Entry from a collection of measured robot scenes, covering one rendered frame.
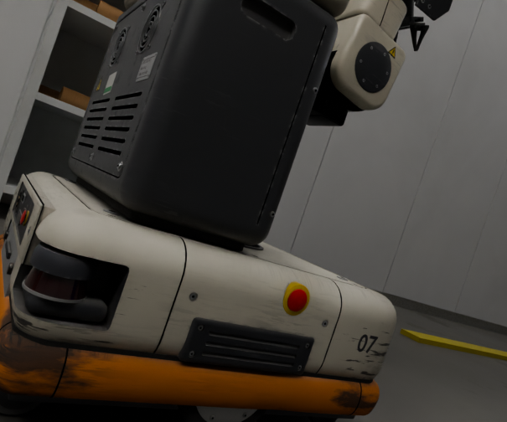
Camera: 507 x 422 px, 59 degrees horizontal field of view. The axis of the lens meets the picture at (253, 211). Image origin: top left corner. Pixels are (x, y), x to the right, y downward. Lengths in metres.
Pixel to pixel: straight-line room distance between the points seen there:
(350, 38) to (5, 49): 1.77
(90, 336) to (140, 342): 0.07
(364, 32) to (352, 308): 0.57
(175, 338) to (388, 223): 3.07
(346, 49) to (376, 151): 2.45
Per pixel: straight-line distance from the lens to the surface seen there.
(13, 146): 1.96
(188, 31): 0.65
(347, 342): 0.83
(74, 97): 2.12
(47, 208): 0.64
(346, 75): 0.99
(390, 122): 3.50
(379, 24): 1.06
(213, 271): 0.64
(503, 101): 4.58
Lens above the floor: 0.35
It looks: level
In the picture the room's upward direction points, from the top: 19 degrees clockwise
